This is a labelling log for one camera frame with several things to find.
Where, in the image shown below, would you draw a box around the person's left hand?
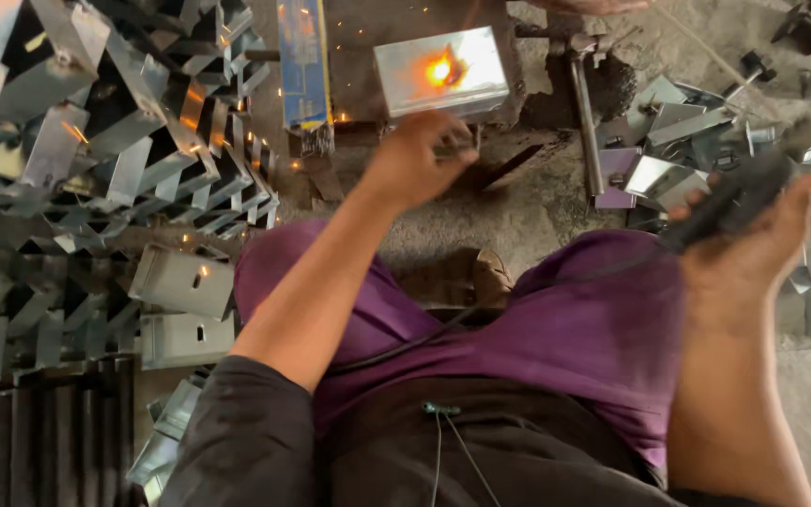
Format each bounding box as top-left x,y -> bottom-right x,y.
367,109 -> 481,214

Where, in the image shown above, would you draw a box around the person's right hand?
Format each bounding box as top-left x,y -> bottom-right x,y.
668,169 -> 811,300

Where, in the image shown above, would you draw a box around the dark welding electrode holder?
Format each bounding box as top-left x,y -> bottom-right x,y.
659,115 -> 811,254

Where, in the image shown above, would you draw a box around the shiny metal box workpiece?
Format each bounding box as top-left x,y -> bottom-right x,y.
373,26 -> 511,121

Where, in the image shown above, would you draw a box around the steel hammer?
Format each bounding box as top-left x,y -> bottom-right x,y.
550,34 -> 614,200

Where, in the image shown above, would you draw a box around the blue welding electrode carton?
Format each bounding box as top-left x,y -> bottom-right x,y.
276,0 -> 337,157

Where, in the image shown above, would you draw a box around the purple trousers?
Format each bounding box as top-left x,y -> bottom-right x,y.
233,217 -> 688,469

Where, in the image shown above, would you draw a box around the small heap of metal parts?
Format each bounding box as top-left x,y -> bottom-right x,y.
592,38 -> 811,346

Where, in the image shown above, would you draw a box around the thin welding rod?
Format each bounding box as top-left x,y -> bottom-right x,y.
650,2 -> 755,87

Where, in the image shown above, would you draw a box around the dark grey shirt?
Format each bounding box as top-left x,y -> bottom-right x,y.
159,354 -> 765,507

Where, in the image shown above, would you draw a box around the large heap of metal brackets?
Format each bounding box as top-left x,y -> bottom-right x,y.
0,0 -> 281,392

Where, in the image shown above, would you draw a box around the leaning pile of metal brackets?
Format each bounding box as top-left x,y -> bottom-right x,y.
126,368 -> 215,507

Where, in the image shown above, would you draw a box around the dark ribbed metal stack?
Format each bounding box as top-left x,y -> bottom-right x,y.
0,354 -> 138,507

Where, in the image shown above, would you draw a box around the green clip with thin cord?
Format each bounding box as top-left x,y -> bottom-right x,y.
421,400 -> 504,507

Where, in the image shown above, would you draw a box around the galvanized slotted metal bracket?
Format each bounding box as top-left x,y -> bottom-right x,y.
128,242 -> 236,322
138,313 -> 239,371

